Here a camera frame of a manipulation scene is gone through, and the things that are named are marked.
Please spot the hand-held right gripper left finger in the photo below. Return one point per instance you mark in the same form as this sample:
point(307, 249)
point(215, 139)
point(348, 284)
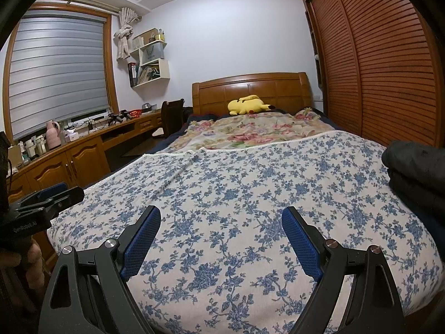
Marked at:
point(140, 247)

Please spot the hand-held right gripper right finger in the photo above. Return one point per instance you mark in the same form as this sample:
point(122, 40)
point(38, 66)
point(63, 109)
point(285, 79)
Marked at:
point(302, 247)

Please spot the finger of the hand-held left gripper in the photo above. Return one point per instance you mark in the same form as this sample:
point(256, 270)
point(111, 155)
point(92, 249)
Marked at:
point(54, 190)
point(55, 203)

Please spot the person's left hand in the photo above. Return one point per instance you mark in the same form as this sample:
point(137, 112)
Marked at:
point(34, 268)

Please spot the wooden desk cabinet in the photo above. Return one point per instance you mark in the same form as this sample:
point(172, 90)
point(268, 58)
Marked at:
point(83, 156)

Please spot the cluster of white bottles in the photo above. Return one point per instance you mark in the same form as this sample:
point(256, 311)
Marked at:
point(33, 147)

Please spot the pink thermos jug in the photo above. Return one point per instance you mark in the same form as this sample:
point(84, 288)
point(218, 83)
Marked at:
point(53, 137)

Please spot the white tissue box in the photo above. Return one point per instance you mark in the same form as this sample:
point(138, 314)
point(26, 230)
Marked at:
point(71, 137)

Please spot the blue floral blanket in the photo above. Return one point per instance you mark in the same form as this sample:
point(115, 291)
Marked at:
point(226, 198)

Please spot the black hand-held device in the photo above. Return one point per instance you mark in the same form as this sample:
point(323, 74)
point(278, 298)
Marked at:
point(118, 116)

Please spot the red basket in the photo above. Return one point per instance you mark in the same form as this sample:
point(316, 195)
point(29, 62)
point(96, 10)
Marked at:
point(135, 113)

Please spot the grey window blind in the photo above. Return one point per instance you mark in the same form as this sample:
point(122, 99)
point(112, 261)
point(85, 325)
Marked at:
point(55, 76)

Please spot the black folded garment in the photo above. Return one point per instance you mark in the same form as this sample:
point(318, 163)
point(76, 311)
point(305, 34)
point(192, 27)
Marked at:
point(417, 198)

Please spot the grey metal container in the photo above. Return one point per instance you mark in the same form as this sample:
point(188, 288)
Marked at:
point(148, 107)

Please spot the pink floral quilt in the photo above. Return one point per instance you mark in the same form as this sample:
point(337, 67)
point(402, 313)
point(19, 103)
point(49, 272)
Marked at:
point(243, 128)

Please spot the dark chair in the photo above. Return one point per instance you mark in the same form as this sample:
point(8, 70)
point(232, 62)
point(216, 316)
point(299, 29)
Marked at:
point(172, 114)

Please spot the black binder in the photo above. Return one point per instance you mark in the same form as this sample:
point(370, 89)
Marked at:
point(132, 74)

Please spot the yellow plush toy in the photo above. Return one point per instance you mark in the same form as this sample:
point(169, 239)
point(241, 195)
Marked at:
point(247, 106)

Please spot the cream tied curtain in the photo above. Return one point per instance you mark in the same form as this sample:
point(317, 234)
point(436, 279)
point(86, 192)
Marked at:
point(122, 40)

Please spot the grey paper bag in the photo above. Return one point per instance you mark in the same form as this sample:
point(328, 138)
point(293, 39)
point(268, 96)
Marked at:
point(152, 53)

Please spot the wooden headboard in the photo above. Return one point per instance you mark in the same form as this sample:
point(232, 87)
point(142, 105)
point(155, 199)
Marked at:
point(243, 85)

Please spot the curtain rod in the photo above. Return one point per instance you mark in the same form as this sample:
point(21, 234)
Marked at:
point(80, 1)

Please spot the wooden slatted wardrobe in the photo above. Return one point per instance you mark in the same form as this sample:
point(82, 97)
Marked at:
point(382, 59)

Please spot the wooden window frame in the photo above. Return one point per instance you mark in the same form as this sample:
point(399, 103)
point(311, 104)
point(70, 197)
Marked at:
point(112, 66)

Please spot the white wall shelf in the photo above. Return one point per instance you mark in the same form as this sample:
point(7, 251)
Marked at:
point(164, 69)

